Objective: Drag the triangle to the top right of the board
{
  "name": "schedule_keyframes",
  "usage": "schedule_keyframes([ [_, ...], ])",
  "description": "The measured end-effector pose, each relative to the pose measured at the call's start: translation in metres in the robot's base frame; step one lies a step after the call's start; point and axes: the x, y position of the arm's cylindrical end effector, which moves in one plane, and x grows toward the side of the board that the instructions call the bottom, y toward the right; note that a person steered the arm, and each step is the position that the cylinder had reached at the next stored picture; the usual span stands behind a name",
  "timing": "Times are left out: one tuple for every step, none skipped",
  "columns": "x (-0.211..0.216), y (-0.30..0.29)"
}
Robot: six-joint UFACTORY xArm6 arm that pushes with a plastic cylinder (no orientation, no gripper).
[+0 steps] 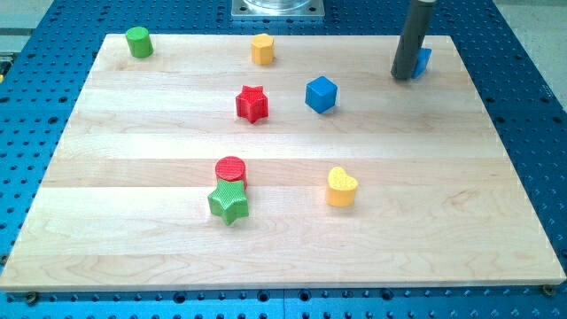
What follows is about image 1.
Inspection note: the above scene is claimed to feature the light wooden board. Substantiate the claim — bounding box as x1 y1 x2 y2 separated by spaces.
1 34 565 292

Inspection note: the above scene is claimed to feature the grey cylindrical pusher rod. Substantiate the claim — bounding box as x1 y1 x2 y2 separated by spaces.
391 0 437 81

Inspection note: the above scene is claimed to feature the yellow hexagon block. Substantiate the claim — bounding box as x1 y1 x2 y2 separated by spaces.
251 34 275 66

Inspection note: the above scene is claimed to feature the green star block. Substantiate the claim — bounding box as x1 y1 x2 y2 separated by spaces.
207 179 249 226

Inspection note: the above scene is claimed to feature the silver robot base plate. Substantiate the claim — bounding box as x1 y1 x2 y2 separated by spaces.
230 0 325 19

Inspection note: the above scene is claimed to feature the green cylinder block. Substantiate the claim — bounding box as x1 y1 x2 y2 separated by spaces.
125 27 153 58

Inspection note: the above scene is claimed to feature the red cylinder block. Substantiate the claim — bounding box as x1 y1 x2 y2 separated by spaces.
214 156 247 188

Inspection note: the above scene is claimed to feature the red star block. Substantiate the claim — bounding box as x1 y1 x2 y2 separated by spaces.
236 86 269 124

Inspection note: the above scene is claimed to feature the blue cube block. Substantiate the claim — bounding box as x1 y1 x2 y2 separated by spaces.
305 76 338 113

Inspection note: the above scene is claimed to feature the blue perforated table plate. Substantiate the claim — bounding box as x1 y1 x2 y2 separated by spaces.
1 1 566 318

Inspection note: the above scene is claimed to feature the blue triangle block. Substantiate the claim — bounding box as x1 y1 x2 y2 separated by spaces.
412 48 432 79

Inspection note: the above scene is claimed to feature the yellow heart block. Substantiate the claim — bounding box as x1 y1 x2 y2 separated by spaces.
325 167 359 207

